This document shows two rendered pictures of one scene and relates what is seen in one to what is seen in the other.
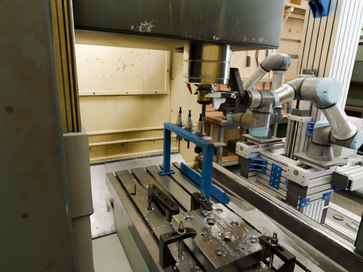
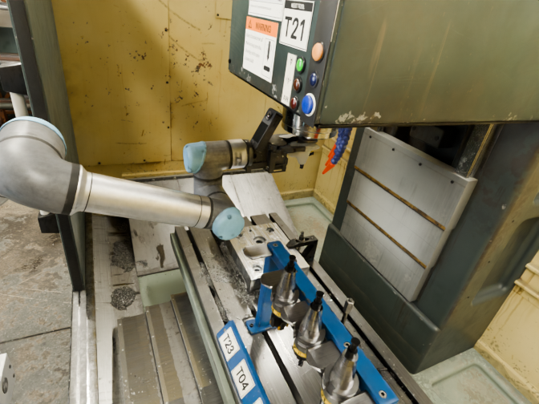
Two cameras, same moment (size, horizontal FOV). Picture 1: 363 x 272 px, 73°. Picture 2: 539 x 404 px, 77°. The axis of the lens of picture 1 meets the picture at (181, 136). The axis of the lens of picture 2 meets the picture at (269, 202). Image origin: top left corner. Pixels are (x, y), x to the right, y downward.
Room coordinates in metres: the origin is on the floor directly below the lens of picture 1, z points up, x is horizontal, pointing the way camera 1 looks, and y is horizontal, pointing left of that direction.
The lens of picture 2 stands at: (1.79, -0.17, 1.78)
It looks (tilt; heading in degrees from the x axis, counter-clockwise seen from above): 30 degrees down; 179
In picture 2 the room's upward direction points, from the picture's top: 8 degrees clockwise
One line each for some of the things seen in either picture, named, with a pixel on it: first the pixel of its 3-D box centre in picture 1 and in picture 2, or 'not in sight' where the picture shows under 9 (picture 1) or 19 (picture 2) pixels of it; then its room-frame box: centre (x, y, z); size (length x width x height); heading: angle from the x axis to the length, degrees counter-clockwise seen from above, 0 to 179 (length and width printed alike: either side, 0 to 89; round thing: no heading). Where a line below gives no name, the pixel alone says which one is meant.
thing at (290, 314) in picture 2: not in sight; (296, 313); (1.27, -0.07, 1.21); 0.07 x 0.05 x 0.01; 119
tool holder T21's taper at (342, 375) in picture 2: (180, 119); (346, 366); (1.42, 0.01, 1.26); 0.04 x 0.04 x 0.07
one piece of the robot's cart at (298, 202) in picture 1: (311, 194); not in sight; (1.49, -0.88, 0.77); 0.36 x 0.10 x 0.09; 117
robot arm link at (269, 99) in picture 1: (263, 100); (207, 157); (1.01, -0.33, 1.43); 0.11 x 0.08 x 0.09; 119
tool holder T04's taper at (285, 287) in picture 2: (200, 127); (287, 280); (1.22, -0.09, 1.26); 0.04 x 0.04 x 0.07
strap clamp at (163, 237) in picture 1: (179, 240); (301, 246); (0.71, 0.00, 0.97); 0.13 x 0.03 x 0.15; 119
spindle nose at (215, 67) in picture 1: (206, 65); (312, 108); (0.87, -0.08, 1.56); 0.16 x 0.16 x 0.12
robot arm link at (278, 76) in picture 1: (276, 88); not in sight; (1.99, -0.74, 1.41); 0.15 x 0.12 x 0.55; 132
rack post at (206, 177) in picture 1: (206, 179); (267, 291); (1.05, -0.12, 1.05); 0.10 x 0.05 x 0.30; 119
